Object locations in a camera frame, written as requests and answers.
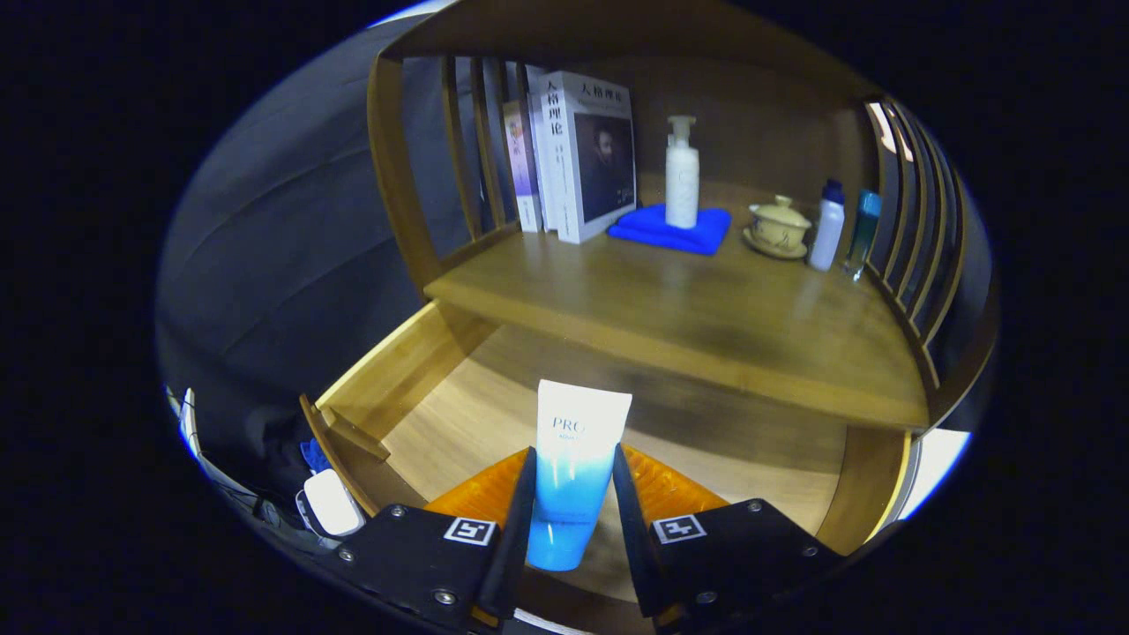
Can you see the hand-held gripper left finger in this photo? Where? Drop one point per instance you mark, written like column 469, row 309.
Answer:
column 516, row 556

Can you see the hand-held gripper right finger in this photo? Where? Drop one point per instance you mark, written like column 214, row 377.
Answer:
column 639, row 556

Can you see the blue and white tube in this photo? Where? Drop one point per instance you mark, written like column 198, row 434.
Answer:
column 573, row 476

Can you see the wooden drawer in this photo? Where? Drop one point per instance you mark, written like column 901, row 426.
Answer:
column 459, row 414

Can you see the wooden countertop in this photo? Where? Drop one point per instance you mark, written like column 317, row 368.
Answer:
column 706, row 309

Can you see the white metal drawer unit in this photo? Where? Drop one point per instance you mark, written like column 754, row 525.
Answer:
column 935, row 459

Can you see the wooden cabinet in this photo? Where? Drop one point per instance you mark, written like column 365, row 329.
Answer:
column 397, row 194

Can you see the white plastic device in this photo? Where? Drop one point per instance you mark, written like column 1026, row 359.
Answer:
column 333, row 503

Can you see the folded blue cloth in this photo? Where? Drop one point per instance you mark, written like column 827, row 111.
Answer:
column 653, row 227

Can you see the yellow lidded teacup with saucer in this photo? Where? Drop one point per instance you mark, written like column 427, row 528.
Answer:
column 778, row 229

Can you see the white pump bottle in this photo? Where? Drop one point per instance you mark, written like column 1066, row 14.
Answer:
column 682, row 185

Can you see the black backdrop cloth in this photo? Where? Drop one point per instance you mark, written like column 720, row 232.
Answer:
column 282, row 265

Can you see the white bottle with blue cap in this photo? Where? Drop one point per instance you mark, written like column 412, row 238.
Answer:
column 826, row 229

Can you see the thin white book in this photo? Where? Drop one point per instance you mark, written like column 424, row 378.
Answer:
column 540, row 176

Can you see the teal bottle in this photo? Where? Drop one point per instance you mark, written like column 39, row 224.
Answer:
column 863, row 229

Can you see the purple and white book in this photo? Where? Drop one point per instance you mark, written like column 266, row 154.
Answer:
column 520, row 159

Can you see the thick white portrait book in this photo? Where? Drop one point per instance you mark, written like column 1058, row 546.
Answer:
column 591, row 159

